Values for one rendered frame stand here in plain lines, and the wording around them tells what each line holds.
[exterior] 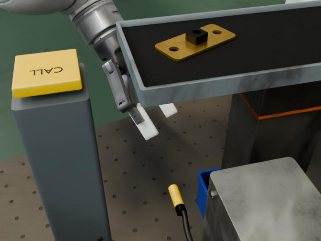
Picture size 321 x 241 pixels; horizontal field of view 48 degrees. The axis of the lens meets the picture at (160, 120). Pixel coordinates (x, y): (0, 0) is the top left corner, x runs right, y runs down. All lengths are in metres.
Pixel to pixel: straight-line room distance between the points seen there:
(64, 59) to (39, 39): 2.74
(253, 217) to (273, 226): 0.01
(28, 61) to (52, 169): 0.11
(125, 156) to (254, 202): 0.63
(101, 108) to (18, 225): 1.47
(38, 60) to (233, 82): 0.19
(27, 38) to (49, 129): 2.81
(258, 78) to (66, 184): 0.23
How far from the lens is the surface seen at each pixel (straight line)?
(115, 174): 0.86
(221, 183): 0.30
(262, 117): 0.41
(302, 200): 0.31
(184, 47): 0.37
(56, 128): 0.35
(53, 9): 0.65
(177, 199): 0.42
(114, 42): 0.72
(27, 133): 0.36
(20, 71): 0.36
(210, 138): 0.95
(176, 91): 0.31
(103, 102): 2.26
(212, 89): 0.32
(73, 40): 3.02
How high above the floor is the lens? 1.34
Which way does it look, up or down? 40 degrees down
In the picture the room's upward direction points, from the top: straight up
